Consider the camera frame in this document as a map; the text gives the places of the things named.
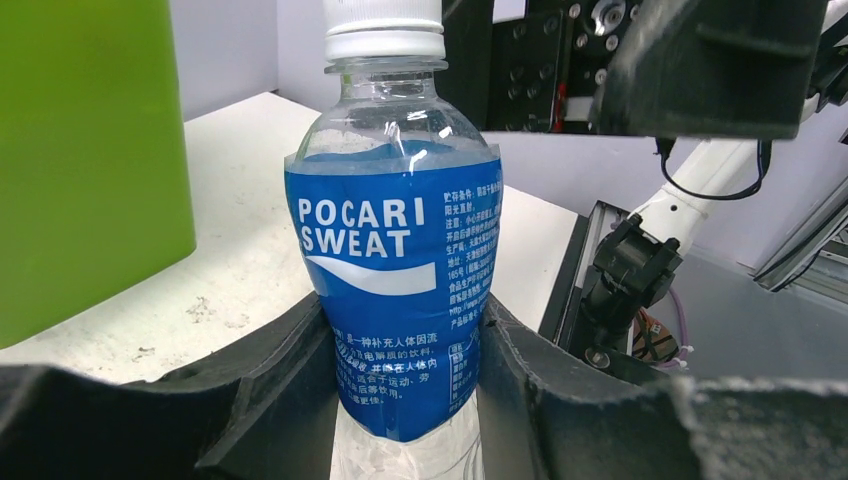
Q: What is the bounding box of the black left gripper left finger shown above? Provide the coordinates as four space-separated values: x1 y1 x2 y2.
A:
1 294 338 479

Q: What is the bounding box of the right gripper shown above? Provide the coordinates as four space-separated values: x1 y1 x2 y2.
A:
437 0 828 140

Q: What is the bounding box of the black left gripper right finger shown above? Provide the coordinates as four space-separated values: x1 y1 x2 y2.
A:
477 298 847 479

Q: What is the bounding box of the white cap blue label bottle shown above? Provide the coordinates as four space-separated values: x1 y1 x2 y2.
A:
284 1 503 479

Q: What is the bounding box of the green plastic bin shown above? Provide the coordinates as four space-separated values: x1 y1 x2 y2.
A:
1 1 196 347

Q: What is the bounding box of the aluminium frame rail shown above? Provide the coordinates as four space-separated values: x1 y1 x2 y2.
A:
753 190 847 292

